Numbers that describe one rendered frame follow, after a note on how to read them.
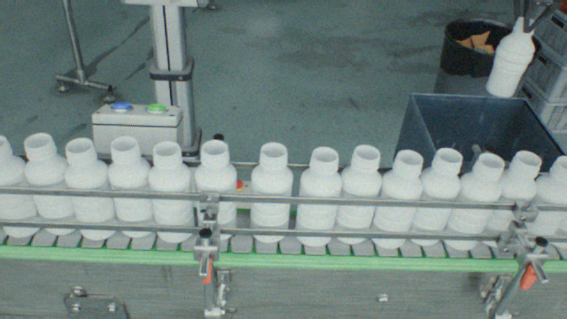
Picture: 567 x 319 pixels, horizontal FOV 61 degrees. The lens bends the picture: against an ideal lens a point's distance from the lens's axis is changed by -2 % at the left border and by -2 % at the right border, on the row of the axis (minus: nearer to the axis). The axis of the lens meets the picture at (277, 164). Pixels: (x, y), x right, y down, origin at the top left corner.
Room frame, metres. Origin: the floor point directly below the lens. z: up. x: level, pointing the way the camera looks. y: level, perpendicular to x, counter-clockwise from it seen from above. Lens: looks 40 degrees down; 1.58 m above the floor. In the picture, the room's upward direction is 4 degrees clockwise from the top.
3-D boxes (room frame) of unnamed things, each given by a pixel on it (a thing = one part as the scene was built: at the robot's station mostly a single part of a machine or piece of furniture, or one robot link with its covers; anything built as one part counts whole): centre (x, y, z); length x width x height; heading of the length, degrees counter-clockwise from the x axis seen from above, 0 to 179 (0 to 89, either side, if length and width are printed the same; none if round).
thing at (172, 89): (1.16, 0.30, 0.74); 0.11 x 0.11 x 0.40; 3
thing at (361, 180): (0.54, -0.12, 1.08); 0.06 x 0.06 x 0.17
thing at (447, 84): (2.20, -0.98, 0.32); 0.45 x 0.45 x 0.64
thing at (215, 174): (0.53, 0.09, 1.08); 0.06 x 0.06 x 0.17
